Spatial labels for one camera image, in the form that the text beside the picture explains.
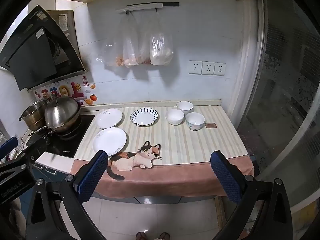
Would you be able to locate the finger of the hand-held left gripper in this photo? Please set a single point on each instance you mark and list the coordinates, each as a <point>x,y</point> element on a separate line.
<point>7,146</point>
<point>35,148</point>

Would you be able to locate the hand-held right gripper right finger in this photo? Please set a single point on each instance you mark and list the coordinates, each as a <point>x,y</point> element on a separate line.
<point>225,177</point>

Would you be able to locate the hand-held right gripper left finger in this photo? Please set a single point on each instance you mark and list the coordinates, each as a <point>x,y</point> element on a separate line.
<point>92,175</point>

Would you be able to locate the white patterned bowl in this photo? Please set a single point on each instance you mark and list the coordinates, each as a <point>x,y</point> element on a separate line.
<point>195,122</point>

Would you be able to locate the white bowl with dark rim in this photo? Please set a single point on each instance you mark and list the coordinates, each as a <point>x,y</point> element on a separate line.
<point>185,107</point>

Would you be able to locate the black induction cooktop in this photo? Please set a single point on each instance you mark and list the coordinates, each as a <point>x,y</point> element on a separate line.
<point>67,145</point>

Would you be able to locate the stainless steel steamer pot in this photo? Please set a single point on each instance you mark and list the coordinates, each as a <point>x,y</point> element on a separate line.
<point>32,115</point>

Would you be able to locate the stainless steel wok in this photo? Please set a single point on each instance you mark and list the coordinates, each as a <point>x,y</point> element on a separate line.
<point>67,128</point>

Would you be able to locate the plain white plate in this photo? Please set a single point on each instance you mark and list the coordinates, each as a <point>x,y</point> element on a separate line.
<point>109,140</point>

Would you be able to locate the striped cat print tablecloth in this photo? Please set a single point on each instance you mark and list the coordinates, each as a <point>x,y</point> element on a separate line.
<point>185,150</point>

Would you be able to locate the brown cloth label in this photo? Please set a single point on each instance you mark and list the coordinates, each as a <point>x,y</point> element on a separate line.
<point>210,125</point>

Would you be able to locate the white floral plate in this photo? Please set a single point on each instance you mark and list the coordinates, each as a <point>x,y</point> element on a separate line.
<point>108,118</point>

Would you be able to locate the kitchen base cabinet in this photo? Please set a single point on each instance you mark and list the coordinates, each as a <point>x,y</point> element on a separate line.
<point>160,200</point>

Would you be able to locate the person's left foot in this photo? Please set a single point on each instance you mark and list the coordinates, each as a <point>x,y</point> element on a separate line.
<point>140,236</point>

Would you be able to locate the person's foot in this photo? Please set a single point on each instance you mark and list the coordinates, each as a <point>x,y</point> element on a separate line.
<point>140,236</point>
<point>165,236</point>

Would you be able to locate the blue striped plate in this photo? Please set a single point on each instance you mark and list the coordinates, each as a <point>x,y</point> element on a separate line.
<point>144,116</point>

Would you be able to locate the plain white bowl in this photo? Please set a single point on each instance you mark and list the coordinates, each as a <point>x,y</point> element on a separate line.
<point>175,117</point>

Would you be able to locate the person's right foot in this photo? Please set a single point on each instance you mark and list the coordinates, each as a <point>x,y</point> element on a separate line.
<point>165,236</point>

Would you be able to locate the black range hood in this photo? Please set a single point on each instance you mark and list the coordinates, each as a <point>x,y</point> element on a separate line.
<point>32,52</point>

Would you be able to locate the frosted glass sliding door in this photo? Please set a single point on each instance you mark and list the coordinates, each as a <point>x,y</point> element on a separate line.
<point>287,92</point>

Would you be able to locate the clear plastic bag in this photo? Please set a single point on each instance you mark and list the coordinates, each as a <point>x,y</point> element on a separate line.
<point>130,52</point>
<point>161,50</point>
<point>112,55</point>

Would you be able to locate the colourful wall stickers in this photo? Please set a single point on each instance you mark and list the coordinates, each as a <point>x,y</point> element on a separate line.
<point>65,91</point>

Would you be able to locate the white wall power outlet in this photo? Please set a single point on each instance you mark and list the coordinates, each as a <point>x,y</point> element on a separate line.
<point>208,68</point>
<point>220,68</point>
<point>195,67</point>

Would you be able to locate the wall hook rail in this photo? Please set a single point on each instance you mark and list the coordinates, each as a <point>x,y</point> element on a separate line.
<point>142,7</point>

